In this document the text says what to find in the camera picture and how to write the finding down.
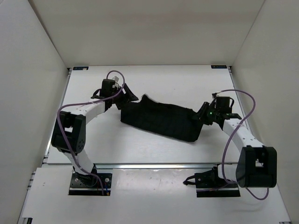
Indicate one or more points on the right blue corner label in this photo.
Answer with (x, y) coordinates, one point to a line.
(218, 66)

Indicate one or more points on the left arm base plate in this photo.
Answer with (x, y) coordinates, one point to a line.
(82, 185)

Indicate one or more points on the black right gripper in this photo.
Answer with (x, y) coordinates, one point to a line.
(200, 115)

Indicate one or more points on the blue corner label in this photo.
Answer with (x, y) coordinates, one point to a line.
(218, 66)
(80, 68)

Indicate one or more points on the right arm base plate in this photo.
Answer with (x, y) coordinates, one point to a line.
(209, 185)

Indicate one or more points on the black pleated skirt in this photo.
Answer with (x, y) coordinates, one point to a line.
(164, 119)

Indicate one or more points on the aluminium right side rail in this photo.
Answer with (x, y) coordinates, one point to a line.
(243, 105)

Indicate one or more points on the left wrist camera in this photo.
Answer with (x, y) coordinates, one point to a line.
(116, 80)

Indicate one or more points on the aluminium front rail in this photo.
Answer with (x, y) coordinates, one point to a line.
(155, 165)

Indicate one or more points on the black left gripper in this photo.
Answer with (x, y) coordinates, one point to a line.
(129, 94)

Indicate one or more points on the left blue corner label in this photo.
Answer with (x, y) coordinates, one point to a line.
(80, 68)

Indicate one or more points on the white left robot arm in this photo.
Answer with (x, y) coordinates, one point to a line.
(69, 134)

